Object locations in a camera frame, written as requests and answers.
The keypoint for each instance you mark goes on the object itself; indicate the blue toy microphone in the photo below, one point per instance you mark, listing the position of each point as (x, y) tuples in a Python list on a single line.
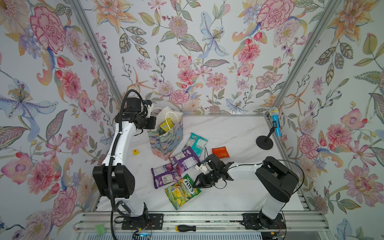
[(274, 114)]

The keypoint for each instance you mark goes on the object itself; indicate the teal snack packet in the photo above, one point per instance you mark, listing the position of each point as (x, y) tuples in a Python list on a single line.
[(197, 143)]

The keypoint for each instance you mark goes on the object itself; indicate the black microphone stand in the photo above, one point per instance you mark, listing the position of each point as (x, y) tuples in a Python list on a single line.
[(265, 142)]

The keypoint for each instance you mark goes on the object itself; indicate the green Fox's candy bag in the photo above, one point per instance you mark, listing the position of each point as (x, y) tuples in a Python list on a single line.
[(182, 191)]

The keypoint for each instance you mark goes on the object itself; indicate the black yellow screwdriver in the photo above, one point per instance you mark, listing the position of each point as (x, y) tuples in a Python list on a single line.
[(188, 228)]

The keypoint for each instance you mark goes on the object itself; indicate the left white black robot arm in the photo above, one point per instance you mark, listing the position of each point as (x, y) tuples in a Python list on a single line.
[(113, 179)]

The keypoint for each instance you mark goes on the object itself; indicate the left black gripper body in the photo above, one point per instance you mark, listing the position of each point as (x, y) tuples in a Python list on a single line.
[(146, 123)]

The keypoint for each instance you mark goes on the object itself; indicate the small red sachet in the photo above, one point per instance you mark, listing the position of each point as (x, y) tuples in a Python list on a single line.
[(221, 152)]

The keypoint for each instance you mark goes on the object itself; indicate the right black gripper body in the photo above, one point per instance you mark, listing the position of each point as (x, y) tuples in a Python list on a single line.
[(211, 177)]

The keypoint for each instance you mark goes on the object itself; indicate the floral paper gift bag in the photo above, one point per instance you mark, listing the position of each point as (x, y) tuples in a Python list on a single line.
[(163, 144)]

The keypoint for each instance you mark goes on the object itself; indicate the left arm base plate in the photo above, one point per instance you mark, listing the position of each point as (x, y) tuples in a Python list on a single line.
[(149, 221)]

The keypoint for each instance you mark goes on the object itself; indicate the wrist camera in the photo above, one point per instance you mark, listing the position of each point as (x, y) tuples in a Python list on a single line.
[(147, 108), (202, 167)]

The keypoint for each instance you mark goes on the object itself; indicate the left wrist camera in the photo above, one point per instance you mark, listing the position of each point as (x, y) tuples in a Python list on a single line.
[(147, 108)]

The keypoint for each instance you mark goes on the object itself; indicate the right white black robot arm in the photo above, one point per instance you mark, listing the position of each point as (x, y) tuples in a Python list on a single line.
[(278, 180)]

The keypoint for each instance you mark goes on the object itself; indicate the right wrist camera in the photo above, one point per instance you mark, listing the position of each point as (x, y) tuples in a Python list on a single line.
[(202, 167)]

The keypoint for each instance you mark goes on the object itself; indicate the purple snack packet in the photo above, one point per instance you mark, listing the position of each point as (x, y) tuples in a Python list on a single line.
[(165, 174), (184, 160)]

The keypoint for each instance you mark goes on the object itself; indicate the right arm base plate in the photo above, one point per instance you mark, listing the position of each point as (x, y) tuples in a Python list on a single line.
[(259, 221)]

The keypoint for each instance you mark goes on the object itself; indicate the yellow-green chips bag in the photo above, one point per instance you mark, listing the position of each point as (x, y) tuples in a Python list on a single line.
[(167, 125)]

